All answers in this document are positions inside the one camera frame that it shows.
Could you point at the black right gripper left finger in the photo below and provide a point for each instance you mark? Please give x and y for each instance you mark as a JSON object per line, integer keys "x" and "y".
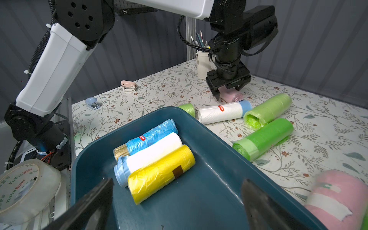
{"x": 91, "y": 212}

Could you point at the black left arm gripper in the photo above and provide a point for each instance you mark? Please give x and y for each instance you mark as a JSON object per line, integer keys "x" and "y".
{"x": 218, "y": 78}

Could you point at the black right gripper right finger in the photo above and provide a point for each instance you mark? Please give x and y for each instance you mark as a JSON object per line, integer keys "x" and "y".
{"x": 263, "y": 213}

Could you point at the pink trash bag roll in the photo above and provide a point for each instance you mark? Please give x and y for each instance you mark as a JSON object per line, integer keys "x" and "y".
{"x": 338, "y": 200}
{"x": 230, "y": 95}

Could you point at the yellow trash bag roll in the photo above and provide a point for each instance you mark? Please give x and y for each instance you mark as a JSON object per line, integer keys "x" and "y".
{"x": 148, "y": 180}

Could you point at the white roll with blue end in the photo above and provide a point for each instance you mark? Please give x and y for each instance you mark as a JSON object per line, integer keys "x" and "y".
{"x": 128, "y": 164}

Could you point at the blue roll with gold end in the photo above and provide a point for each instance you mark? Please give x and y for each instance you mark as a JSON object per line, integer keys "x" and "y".
{"x": 145, "y": 140}

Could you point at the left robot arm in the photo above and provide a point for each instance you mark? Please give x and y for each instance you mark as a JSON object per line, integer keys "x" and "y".
{"x": 77, "y": 27}

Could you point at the white roll with red label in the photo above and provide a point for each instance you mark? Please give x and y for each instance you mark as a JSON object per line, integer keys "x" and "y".
{"x": 223, "y": 112}

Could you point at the pale green roll centre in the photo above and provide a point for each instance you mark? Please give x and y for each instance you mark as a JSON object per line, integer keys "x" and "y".
{"x": 267, "y": 111}

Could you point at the light green roll near box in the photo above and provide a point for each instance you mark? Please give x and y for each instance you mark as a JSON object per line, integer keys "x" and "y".
{"x": 189, "y": 108}

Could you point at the teal plastic storage box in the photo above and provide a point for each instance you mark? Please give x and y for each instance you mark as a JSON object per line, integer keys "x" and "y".
{"x": 206, "y": 197}

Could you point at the bright green roll centre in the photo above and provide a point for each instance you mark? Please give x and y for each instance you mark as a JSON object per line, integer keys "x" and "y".
{"x": 259, "y": 142}

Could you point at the clear packing tape roll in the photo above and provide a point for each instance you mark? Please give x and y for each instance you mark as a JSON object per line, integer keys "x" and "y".
{"x": 26, "y": 189}

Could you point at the white pen holder cup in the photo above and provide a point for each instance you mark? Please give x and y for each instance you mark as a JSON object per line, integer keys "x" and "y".
{"x": 204, "y": 64}

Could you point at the pens and pencils bunch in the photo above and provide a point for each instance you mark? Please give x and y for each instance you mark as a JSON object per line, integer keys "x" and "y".
{"x": 199, "y": 40}

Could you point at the pink small stapler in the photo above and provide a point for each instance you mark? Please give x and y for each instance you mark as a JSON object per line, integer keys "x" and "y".
{"x": 129, "y": 85}

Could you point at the blue small stapler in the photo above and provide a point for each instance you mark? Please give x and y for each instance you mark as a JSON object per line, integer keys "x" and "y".
{"x": 92, "y": 103}

